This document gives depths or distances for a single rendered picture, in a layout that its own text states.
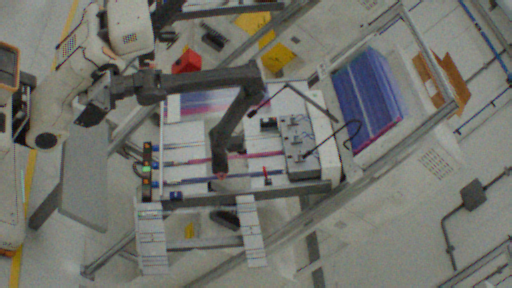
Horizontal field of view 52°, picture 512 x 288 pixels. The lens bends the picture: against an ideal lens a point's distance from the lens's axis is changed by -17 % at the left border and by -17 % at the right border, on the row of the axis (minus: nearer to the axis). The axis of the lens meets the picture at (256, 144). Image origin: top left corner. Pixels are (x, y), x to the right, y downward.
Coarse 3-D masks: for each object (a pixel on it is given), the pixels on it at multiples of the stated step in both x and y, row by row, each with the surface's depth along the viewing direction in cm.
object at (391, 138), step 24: (408, 24) 266; (360, 48) 279; (384, 48) 280; (432, 72) 240; (336, 96) 273; (408, 120) 230; (384, 144) 238; (384, 168) 248; (168, 216) 252; (216, 216) 285
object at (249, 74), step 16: (256, 64) 202; (160, 80) 196; (176, 80) 194; (192, 80) 195; (208, 80) 197; (224, 80) 199; (240, 80) 201; (256, 80) 201; (144, 96) 190; (160, 96) 192
